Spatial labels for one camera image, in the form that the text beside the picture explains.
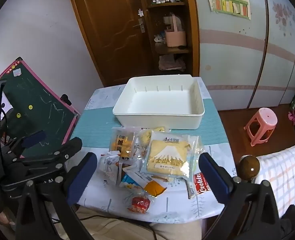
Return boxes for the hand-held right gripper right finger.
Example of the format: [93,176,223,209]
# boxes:
[199,152,281,240]

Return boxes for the pink plastic stool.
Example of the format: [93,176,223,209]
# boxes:
[244,107,278,147]

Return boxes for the small white toys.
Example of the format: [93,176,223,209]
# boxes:
[154,33,166,45]

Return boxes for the dark cloth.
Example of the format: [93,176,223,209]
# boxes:
[278,204,295,240]

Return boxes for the pink plastic basket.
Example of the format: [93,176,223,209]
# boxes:
[164,15,187,48]

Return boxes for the white tree-print tablecloth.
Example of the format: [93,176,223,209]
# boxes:
[76,77,238,224]

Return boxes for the brown wooden door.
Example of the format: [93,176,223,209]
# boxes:
[66,0,153,87]

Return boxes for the crumpled white snack packet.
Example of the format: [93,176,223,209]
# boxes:
[97,152,123,186]

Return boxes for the person's beige pants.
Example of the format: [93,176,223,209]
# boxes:
[45,206,203,240]

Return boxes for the folded pink cloth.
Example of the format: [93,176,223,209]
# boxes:
[158,54,187,71]

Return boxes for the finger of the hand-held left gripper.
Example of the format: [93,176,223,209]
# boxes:
[1,130,47,161]
[0,137,83,193]

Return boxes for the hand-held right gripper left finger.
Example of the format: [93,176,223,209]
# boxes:
[15,152,98,240]

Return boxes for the round red snack packet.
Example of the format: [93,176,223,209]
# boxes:
[127,195,151,214]

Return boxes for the pale flower-print wardrobe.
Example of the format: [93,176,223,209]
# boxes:
[191,0,295,111]

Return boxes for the blue and white snack packet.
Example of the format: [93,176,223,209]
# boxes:
[119,170,148,191]

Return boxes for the person's left hand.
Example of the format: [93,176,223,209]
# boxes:
[0,210,16,228]

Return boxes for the metal door handle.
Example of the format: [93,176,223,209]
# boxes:
[132,17,146,33]

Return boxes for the colourful wall poster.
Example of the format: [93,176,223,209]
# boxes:
[203,0,252,21]

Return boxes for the pink-framed green chalkboard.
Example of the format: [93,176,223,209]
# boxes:
[0,57,81,158]

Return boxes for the checked white blanket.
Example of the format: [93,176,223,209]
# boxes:
[253,142,295,221]

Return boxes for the clear packet of orange-yellow cake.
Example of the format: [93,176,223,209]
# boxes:
[127,167,168,198]

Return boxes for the clear packet of yellow pastry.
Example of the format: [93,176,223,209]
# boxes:
[109,127,138,165]

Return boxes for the round wooden bedpost knob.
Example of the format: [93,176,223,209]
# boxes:
[238,155,260,181]

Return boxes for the white plastic storage bin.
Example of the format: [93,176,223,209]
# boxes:
[112,74,205,130]

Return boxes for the brown wooden corner shelf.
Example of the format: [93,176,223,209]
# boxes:
[137,0,201,78]

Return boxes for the cake packet with mountain print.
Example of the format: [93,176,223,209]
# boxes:
[140,132,203,182]

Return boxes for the clear packet of crumb cake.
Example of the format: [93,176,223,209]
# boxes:
[137,127,169,151]

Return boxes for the red cookie packet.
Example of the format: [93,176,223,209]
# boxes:
[187,172,211,199]

